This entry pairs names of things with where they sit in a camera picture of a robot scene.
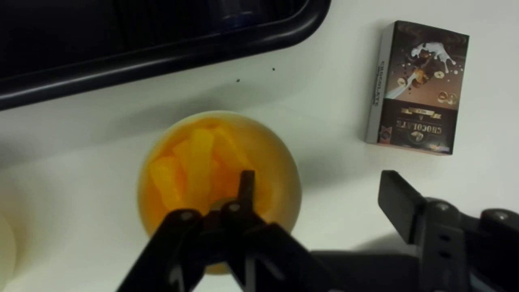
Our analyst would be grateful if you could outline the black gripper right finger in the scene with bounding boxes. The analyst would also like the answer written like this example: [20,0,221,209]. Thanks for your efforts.
[377,168,519,292]

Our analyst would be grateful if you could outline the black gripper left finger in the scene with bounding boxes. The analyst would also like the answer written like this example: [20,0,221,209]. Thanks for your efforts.
[114,168,325,292]

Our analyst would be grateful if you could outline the orange stick-shaped cup contents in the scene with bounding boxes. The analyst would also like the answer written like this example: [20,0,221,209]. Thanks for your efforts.
[145,124,255,217]

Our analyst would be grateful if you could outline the translucent yellow plastic cup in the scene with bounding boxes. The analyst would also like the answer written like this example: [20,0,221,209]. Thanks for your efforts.
[134,110,301,275]

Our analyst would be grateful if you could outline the empty translucent pale cup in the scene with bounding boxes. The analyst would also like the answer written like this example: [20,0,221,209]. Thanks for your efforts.
[0,212,19,282]

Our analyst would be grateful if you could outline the dark brown chocolate box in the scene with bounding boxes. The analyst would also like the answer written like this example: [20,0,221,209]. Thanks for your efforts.
[363,19,470,155]

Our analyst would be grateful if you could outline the black plastic tray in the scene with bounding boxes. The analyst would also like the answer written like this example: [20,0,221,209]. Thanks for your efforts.
[0,0,332,111]

